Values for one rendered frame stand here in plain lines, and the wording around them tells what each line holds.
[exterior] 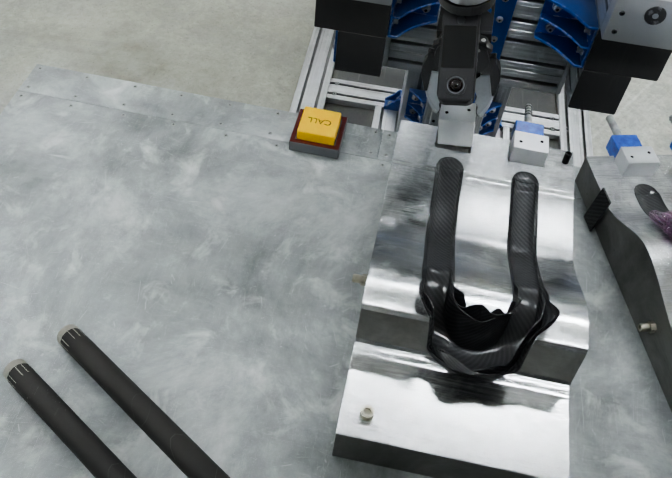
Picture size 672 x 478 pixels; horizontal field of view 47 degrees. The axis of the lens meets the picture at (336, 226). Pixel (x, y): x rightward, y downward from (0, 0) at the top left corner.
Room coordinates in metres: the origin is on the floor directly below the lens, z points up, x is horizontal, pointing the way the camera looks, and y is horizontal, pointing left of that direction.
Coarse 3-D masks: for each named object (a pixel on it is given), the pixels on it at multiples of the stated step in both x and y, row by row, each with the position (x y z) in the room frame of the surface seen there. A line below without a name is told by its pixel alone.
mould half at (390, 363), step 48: (432, 144) 0.82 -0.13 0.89; (480, 144) 0.84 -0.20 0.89; (480, 192) 0.74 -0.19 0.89; (384, 240) 0.62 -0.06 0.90; (480, 240) 0.66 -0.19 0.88; (384, 288) 0.52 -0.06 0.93; (480, 288) 0.54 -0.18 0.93; (576, 288) 0.57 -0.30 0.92; (384, 336) 0.49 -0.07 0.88; (576, 336) 0.49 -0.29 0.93; (384, 384) 0.44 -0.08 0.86; (432, 384) 0.45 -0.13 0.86; (480, 384) 0.46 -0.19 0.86; (528, 384) 0.46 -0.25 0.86; (336, 432) 0.37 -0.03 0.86; (384, 432) 0.38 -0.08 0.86; (432, 432) 0.39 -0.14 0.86; (480, 432) 0.40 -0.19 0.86; (528, 432) 0.40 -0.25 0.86
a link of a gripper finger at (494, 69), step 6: (492, 54) 0.82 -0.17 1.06; (492, 60) 0.82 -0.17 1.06; (498, 60) 0.83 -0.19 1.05; (492, 66) 0.82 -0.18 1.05; (498, 66) 0.82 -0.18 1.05; (486, 72) 0.82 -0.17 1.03; (492, 72) 0.82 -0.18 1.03; (498, 72) 0.82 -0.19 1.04; (492, 78) 0.82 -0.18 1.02; (498, 78) 0.82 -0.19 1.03; (492, 84) 0.82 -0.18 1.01; (498, 84) 0.82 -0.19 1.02; (492, 90) 0.82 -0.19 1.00
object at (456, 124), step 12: (444, 108) 0.84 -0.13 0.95; (456, 108) 0.84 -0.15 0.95; (468, 108) 0.84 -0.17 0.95; (444, 120) 0.82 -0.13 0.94; (456, 120) 0.82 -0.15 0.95; (468, 120) 0.82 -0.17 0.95; (444, 132) 0.82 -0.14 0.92; (456, 132) 0.82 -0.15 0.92; (468, 132) 0.82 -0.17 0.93; (444, 144) 0.82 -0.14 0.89; (456, 144) 0.82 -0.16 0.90; (468, 144) 0.82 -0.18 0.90
